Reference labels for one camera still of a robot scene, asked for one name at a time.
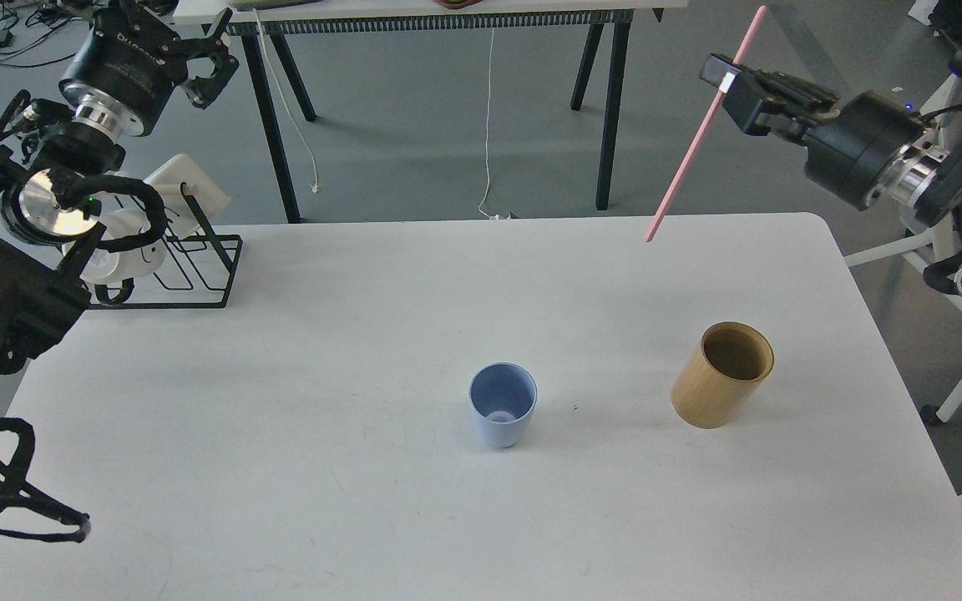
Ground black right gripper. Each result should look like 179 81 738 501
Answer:
700 54 938 210

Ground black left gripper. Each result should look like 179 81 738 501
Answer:
59 4 241 139

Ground pink chopstick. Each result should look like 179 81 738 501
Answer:
644 5 768 243

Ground light blue cup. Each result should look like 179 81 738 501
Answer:
468 362 539 449

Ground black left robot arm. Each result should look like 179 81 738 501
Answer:
0 1 238 543

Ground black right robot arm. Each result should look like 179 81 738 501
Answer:
700 46 962 228

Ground background table black legs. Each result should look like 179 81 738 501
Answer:
172 0 688 225

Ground white box on rack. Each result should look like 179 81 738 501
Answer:
144 154 230 237

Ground white mug on rack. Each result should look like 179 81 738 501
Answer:
81 208 168 286

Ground bamboo cylinder holder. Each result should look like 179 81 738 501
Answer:
671 322 775 429

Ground white cable with plug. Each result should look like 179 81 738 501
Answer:
251 8 322 195

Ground black wire cup rack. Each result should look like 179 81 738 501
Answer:
89 197 243 311

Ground floor cables and adapter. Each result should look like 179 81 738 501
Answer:
0 0 98 97

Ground white hanging cable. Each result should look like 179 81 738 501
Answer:
478 25 515 222

